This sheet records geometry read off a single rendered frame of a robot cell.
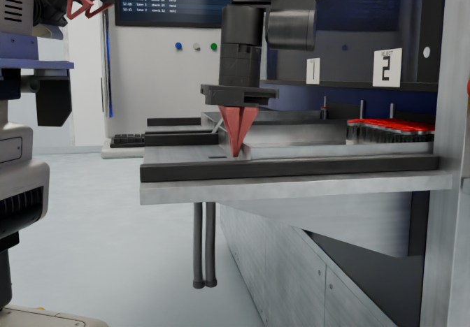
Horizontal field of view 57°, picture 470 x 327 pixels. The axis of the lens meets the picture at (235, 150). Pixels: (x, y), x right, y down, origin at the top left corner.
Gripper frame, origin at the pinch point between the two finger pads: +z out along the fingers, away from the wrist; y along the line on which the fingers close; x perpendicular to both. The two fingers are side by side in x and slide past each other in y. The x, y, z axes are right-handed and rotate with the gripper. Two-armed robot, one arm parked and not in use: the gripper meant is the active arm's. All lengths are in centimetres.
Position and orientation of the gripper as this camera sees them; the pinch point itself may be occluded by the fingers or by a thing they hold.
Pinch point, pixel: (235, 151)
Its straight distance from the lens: 61.8
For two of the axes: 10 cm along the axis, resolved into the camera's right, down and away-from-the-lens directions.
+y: 9.8, 0.3, 1.8
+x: -1.7, -1.7, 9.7
